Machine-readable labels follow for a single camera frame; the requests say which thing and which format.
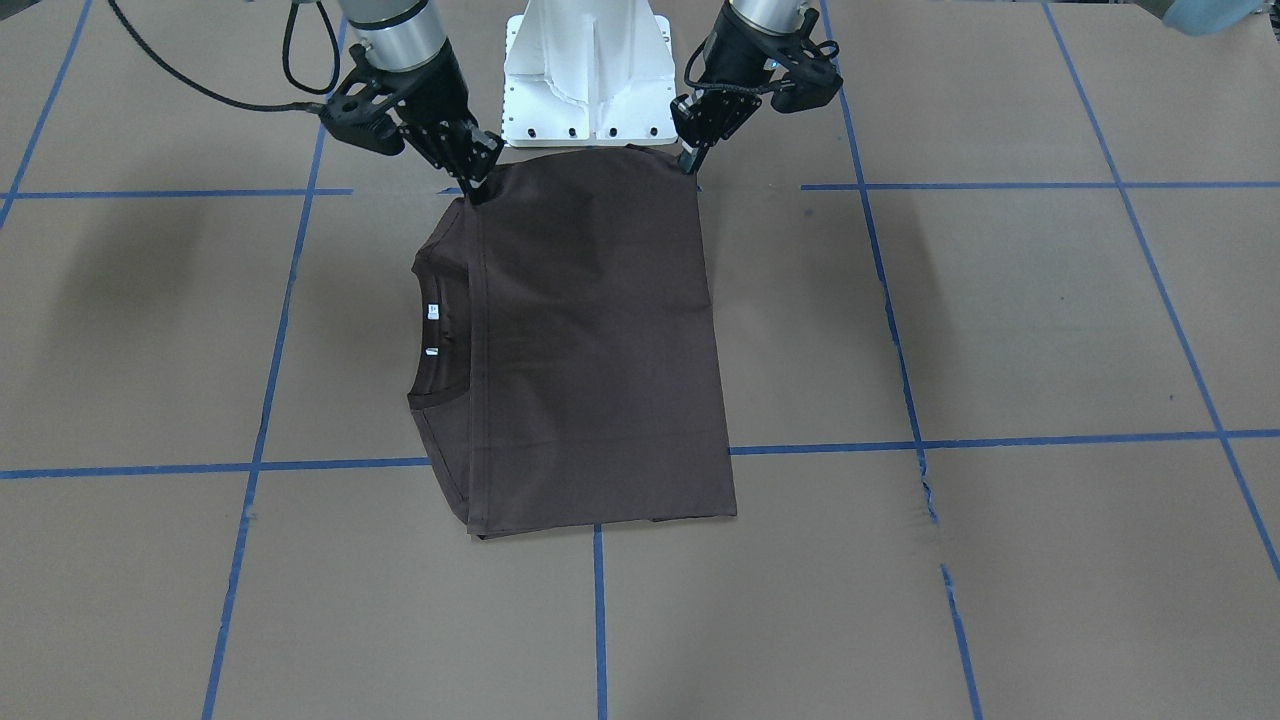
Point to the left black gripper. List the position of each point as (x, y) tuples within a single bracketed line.
[(737, 58)]

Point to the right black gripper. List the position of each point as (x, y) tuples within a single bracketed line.
[(432, 97)]

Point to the brown t-shirt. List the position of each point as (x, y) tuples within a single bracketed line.
[(568, 370)]

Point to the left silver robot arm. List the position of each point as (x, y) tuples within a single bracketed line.
[(754, 48)]

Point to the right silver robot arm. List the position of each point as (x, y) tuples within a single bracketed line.
[(395, 36)]

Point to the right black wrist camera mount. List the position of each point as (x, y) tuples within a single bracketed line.
[(357, 112)]

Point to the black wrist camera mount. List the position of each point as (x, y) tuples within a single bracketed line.
[(810, 78), (357, 112)]

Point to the white camera post base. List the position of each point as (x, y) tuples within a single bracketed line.
[(588, 73)]

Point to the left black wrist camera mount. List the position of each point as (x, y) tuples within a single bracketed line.
[(810, 78)]

